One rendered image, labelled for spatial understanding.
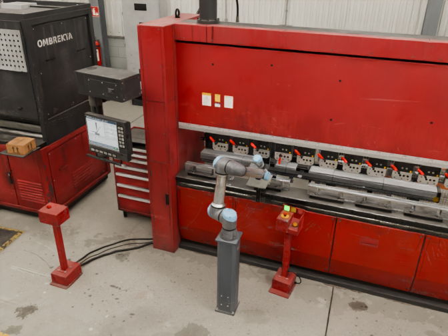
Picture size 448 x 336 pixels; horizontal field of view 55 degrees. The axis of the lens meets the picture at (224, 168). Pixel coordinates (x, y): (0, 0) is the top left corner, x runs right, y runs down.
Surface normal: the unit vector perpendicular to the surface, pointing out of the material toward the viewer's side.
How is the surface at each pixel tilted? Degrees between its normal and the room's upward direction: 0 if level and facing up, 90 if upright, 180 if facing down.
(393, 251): 90
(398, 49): 90
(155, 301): 0
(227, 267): 90
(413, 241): 90
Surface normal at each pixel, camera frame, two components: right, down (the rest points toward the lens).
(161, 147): -0.34, 0.42
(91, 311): 0.01, -0.89
